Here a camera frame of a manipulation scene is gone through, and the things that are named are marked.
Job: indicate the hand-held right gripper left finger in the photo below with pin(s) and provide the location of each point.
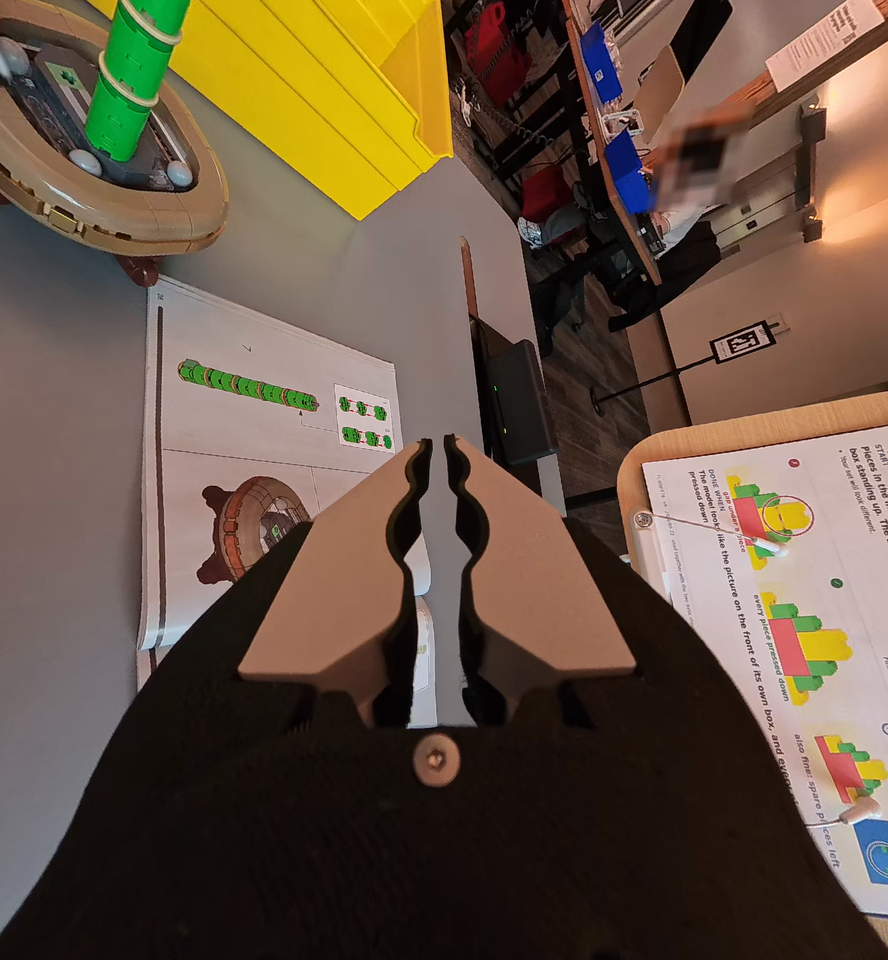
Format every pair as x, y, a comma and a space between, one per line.
324, 600

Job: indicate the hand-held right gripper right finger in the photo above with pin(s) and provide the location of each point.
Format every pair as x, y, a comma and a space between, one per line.
549, 600

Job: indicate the green brick bamboo stalk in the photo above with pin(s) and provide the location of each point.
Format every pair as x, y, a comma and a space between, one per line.
125, 97

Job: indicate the yellow plastic bin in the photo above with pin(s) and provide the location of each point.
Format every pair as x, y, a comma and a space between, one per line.
301, 90

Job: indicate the grey desk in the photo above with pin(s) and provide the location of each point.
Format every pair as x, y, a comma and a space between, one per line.
53, 450

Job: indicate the white page holder bar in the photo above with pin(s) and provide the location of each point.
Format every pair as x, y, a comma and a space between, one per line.
650, 547

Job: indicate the building instruction booklet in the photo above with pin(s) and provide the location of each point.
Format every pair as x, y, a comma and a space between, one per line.
226, 450

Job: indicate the black power box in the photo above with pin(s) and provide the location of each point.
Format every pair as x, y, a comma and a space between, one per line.
519, 405

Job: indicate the printed instruction sheet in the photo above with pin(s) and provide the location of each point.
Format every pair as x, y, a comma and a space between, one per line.
826, 600

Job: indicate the black sign stand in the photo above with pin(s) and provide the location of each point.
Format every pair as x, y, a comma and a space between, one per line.
744, 343

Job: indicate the long wooden table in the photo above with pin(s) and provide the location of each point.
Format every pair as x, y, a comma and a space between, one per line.
624, 225

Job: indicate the red container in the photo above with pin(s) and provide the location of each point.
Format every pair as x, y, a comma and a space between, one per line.
496, 52
545, 191

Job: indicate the blue plastic bin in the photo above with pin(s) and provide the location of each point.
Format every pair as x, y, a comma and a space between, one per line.
601, 64
631, 172

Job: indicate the silver laptop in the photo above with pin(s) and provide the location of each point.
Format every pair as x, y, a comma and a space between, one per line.
660, 82

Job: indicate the white paper notice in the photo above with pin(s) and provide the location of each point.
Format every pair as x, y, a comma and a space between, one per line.
826, 41

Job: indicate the grey wall lamp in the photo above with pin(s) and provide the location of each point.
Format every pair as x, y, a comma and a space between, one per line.
811, 150

